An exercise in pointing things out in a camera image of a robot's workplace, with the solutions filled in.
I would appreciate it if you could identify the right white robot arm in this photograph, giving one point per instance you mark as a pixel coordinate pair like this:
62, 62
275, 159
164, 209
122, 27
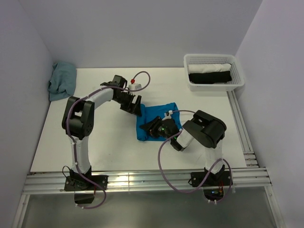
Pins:
208, 130

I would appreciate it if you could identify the bright blue t-shirt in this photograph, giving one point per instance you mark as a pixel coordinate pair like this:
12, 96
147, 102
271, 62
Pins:
148, 114

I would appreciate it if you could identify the aluminium front rail frame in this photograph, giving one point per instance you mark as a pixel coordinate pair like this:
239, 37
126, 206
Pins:
132, 181

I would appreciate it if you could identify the black rolled t-shirt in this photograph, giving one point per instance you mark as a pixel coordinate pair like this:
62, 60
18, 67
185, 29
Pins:
210, 78

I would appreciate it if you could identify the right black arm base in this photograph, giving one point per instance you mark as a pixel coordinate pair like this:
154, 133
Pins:
213, 186

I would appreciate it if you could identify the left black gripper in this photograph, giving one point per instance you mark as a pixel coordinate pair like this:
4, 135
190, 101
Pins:
133, 108

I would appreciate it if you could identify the grey-blue crumpled t-shirt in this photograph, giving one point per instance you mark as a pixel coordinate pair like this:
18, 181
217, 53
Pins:
62, 83

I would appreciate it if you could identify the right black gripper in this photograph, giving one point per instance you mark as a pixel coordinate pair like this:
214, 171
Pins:
150, 127

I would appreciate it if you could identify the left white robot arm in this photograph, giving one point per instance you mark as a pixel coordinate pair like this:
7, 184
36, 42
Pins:
78, 121

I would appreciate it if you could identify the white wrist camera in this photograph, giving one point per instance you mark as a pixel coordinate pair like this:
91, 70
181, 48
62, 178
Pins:
134, 87
167, 115

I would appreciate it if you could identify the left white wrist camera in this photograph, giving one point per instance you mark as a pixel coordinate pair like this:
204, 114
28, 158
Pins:
134, 87

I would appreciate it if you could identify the white perforated plastic basket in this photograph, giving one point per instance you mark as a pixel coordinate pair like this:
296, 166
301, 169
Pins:
235, 72

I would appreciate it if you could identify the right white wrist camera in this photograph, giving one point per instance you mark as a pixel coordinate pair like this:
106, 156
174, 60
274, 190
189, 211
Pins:
167, 115

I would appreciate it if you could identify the white rolled t-shirt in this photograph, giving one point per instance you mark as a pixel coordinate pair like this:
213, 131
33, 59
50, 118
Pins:
209, 68

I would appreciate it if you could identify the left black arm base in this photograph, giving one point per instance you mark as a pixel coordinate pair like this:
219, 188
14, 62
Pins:
84, 191

